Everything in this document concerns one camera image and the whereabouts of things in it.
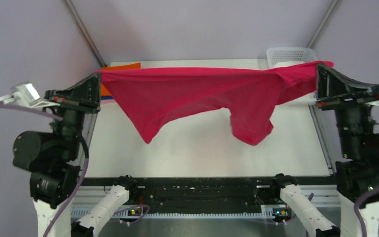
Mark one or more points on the crimson red t-shirt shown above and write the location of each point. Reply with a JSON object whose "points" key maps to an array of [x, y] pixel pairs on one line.
{"points": [[153, 97]]}

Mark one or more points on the folded blue t-shirt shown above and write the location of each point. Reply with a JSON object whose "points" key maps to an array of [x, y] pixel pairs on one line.
{"points": [[106, 97]]}

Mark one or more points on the folded orange t-shirt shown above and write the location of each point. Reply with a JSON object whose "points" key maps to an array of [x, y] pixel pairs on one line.
{"points": [[103, 90]]}

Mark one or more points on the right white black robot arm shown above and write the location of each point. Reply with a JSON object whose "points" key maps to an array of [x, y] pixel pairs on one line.
{"points": [[357, 179]]}

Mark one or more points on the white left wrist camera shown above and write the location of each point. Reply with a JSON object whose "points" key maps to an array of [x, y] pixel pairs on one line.
{"points": [[25, 94]]}

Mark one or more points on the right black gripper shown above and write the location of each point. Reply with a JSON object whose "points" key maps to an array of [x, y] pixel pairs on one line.
{"points": [[332, 86]]}

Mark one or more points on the white slotted cable duct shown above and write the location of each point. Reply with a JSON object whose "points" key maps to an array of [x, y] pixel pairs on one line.
{"points": [[267, 213]]}

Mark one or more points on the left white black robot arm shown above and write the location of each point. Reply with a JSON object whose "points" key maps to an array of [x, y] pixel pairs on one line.
{"points": [[58, 160]]}

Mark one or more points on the crumpled white t-shirt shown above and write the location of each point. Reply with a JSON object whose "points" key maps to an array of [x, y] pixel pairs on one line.
{"points": [[286, 64]]}

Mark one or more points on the white plastic laundry basket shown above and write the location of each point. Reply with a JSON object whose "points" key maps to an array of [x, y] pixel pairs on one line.
{"points": [[307, 55]]}

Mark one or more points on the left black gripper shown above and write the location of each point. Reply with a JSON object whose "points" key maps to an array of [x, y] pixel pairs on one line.
{"points": [[87, 91]]}

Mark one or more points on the folded pink t-shirt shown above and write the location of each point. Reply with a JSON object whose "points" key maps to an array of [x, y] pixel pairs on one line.
{"points": [[108, 101]]}

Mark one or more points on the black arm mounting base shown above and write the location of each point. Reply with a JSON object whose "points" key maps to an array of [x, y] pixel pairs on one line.
{"points": [[208, 195]]}

